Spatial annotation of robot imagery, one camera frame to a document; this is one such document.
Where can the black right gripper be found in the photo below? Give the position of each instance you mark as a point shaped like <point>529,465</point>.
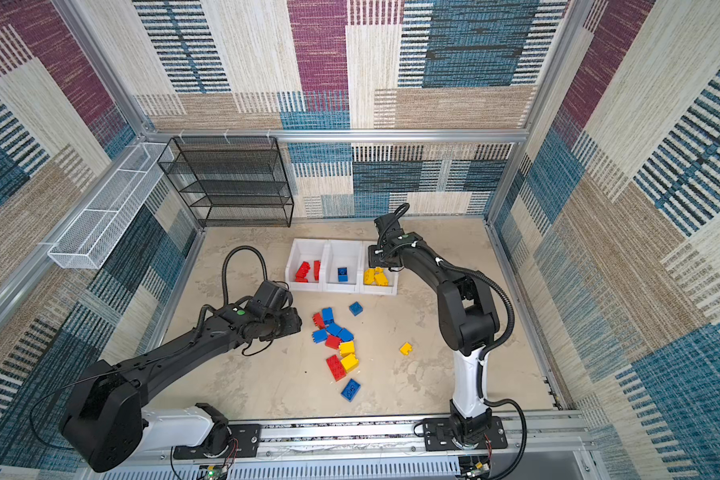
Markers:
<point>374,260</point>

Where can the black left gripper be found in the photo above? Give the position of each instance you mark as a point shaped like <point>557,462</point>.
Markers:
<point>294,322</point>

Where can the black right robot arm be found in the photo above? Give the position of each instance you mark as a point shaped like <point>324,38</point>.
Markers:
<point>475,316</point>

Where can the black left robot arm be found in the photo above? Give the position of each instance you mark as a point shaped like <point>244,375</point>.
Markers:
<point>106,418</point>

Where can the white three-compartment bin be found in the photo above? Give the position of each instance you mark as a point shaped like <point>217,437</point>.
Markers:
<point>332,254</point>

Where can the blue brick bottom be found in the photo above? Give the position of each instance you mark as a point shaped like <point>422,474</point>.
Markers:
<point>350,390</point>

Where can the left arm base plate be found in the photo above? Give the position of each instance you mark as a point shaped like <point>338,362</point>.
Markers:
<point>240,441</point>

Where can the black wire shelf rack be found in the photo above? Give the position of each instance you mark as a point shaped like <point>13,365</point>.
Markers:
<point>230,181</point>

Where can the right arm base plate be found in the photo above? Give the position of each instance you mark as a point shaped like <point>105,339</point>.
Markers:
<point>451,434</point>

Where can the white wire mesh basket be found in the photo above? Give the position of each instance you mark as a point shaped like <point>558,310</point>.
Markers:
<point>95,232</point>

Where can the aluminium front rail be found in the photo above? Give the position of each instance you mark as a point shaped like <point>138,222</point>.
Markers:
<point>336,438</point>

